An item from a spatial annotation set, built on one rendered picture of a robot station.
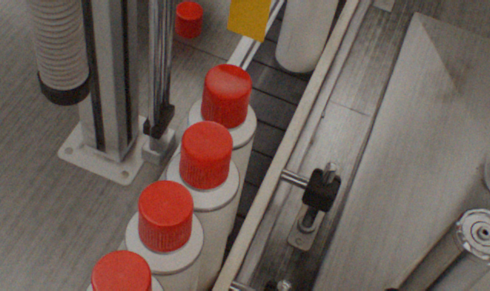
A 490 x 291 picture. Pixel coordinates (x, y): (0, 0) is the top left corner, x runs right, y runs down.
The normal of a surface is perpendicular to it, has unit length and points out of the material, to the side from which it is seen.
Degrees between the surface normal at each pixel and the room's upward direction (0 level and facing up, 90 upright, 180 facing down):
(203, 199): 42
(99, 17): 90
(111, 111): 90
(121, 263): 2
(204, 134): 3
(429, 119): 0
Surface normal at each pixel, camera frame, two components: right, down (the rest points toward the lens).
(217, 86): 0.15, -0.59
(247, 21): -0.37, 0.74
